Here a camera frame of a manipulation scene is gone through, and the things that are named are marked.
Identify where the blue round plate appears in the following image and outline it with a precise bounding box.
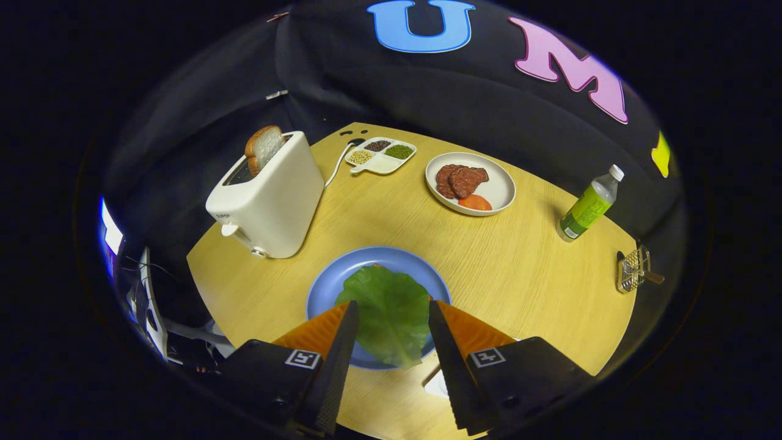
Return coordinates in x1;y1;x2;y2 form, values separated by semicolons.
305;246;453;371

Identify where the toasted bread slice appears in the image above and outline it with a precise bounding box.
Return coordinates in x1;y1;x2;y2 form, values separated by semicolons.
244;125;287;177

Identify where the white square plate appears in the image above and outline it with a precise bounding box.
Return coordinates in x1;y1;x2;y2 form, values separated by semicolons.
423;365;453;399

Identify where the green lettuce leaf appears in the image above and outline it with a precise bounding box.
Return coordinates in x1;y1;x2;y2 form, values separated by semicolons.
334;264;436;369

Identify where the bright screen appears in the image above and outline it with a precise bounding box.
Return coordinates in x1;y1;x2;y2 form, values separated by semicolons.
100;196;124;276

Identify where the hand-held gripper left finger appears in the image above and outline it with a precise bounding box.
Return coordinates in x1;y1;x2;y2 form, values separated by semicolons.
217;301;360;436

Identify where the green label water bottle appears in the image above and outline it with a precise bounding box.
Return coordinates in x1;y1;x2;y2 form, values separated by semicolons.
556;164;626;243

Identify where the white metal frame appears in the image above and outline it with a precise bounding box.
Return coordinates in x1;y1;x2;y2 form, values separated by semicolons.
125;247;236;361

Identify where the metal wire rack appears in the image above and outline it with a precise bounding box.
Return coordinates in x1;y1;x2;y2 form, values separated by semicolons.
616;243;665;295

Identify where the brown meat slice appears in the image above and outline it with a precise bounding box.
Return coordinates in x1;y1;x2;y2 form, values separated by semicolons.
449;166;490;199
436;164;465;199

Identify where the white toaster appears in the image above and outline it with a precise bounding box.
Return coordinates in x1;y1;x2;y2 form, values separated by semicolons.
205;130;326;260

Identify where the white round plate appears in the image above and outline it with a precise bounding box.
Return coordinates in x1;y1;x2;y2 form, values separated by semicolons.
425;152;517;217

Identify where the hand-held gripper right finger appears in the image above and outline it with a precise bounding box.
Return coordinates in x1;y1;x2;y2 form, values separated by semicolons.
428;299;594;437

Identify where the white sectioned bean dish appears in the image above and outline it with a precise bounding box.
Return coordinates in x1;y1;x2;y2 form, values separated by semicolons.
345;136;418;176

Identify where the white toaster cable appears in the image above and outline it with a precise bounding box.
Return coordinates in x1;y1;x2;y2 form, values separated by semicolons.
324;138;366;188

